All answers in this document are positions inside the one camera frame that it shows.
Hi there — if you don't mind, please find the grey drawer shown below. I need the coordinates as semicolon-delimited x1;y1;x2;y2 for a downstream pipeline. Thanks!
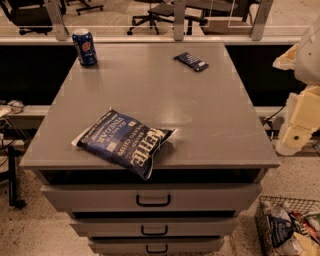
71;217;239;238
41;183;262;212
88;238;224;254

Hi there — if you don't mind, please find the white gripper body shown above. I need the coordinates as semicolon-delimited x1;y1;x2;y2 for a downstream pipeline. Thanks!
289;85;320;134

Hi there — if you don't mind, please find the top grey drawer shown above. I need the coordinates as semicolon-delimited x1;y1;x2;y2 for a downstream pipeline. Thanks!
41;183;262;212

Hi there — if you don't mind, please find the black office chair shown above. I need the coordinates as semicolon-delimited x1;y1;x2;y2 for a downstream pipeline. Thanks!
0;0;52;35
127;0;208;40

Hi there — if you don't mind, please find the middle grey drawer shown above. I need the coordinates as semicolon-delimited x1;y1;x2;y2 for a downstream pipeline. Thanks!
71;217;239;238

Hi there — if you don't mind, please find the black office chair centre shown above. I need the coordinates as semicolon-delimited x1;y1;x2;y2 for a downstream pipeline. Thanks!
127;0;208;40

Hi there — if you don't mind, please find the blue kettle chip bag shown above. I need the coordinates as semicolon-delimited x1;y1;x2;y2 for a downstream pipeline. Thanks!
71;109;174;180

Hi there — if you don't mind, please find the bottom grey drawer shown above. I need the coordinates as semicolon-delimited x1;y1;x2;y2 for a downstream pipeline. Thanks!
88;238;224;254

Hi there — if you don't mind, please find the black office chair left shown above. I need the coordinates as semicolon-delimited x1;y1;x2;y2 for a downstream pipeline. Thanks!
0;0;52;35

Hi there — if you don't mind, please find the grey drawer cabinet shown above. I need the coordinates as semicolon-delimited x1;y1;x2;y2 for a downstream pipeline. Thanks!
21;43;278;256

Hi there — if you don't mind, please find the black stand left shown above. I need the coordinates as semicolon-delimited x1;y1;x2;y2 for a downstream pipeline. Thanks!
8;146;26;209

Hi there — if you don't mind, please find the wire basket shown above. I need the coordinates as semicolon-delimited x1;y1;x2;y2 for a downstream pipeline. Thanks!
255;196;320;256

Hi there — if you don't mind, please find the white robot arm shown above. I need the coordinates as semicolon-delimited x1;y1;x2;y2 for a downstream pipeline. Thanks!
273;17;320;156

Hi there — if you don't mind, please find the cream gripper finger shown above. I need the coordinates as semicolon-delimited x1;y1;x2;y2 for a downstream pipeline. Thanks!
275;125;313;156
272;44;298;70

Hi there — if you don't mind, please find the blue rxbar blueberry bar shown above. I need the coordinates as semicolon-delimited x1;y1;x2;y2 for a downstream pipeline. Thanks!
174;52;209;72

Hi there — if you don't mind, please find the red snack bag in basket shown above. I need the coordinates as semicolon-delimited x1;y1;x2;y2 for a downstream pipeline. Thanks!
289;211;319;242

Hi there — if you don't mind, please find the black cable right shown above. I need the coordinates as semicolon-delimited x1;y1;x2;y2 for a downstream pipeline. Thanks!
261;105;287;127

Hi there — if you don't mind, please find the blue pepsi can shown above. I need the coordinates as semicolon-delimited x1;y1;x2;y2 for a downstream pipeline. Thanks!
72;28;98;66

